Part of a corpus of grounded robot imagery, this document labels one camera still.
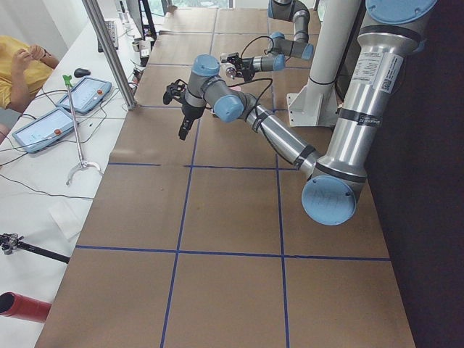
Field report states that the black computer mouse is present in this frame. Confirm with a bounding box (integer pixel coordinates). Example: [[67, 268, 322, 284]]
[[73, 68, 91, 78]]

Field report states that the red cylinder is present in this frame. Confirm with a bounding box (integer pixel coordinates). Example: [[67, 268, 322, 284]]
[[1, 292, 51, 323]]

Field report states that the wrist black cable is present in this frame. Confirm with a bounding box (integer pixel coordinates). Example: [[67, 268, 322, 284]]
[[224, 77, 274, 117], [240, 34, 276, 59]]

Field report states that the far teach pendant tablet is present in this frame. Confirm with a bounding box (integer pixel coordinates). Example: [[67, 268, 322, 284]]
[[71, 76, 112, 115]]

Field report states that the aluminium frame post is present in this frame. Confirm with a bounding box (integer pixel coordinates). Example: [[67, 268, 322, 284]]
[[82, 0, 136, 110]]

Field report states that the metal reacher grabber tool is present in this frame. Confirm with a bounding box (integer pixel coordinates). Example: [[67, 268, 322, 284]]
[[62, 75, 103, 186]]

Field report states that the person in yellow shirt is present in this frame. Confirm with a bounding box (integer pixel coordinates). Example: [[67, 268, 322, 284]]
[[1, 36, 59, 113]]

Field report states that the black tripod rod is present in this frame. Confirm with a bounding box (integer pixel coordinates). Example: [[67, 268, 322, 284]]
[[1, 233, 70, 264]]

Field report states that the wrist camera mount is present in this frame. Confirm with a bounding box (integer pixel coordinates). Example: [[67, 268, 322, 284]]
[[220, 52, 241, 65], [162, 79, 188, 105]]

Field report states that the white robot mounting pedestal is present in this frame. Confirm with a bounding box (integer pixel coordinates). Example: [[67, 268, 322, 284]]
[[287, 0, 361, 127]]

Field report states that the teach pendant tablet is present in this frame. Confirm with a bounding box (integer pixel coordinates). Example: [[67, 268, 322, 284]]
[[71, 76, 112, 115], [12, 107, 74, 153]]

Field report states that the brown paper table cover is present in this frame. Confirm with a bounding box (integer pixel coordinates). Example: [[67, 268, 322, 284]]
[[37, 9, 414, 347]]

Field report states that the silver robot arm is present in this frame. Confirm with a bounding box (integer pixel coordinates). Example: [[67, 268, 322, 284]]
[[163, 1, 435, 225], [221, 1, 314, 82]]

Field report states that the black keyboard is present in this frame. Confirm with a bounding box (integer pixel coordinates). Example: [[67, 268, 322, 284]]
[[97, 20, 119, 53]]

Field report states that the glass sauce bottle steel cap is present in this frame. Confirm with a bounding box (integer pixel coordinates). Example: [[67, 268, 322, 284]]
[[222, 62, 239, 79]]

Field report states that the near teach pendant tablet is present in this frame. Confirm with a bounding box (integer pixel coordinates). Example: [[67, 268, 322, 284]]
[[12, 107, 74, 153]]

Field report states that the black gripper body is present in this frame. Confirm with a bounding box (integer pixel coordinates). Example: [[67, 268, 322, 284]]
[[181, 99, 204, 125], [233, 57, 255, 82]]

